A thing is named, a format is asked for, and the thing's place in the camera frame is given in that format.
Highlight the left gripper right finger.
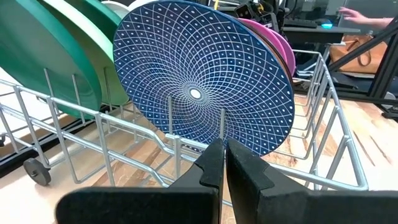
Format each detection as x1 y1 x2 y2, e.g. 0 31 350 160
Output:
225 138 398 224

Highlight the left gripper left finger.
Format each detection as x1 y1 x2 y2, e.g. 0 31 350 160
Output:
55 138 225 224

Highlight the black plate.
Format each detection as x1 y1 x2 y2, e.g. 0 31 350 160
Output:
238 18 294 86

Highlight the dark green plate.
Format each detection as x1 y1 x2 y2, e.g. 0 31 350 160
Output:
0 0 103 121
65 0 123 43

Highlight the light green plate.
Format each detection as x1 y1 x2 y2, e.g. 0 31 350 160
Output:
39 0 130 107

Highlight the pink plate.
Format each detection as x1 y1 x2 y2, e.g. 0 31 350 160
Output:
238 17 289 65

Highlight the black keyboard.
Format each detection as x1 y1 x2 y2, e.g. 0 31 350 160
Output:
283 17 318 29

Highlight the black side desk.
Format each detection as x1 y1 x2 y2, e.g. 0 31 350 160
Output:
281 25 362 45

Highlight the person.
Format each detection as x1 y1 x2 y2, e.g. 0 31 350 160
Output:
338 6 395 29

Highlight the brown leather bag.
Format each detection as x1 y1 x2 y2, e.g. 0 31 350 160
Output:
328 33 389 75

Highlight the light wooden desk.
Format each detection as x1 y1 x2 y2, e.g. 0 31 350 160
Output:
0 67 103 224

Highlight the grey wire dish rack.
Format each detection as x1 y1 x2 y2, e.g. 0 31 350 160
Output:
0 48 370 208

